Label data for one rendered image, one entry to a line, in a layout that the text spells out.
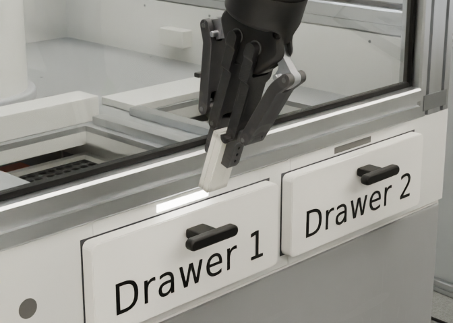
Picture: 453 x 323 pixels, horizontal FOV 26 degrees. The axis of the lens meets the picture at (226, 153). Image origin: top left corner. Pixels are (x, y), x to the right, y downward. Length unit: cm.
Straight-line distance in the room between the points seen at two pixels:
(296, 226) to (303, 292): 12
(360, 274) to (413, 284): 15
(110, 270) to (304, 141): 34
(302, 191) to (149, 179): 25
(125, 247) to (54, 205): 10
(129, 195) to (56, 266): 11
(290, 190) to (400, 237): 31
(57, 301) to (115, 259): 7
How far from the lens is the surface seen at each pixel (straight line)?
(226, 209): 115
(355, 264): 142
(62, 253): 103
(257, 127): 95
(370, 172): 131
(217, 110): 99
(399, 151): 141
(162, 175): 109
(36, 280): 102
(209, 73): 99
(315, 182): 127
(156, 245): 109
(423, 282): 159
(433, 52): 147
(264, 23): 90
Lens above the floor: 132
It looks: 17 degrees down
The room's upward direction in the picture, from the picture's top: straight up
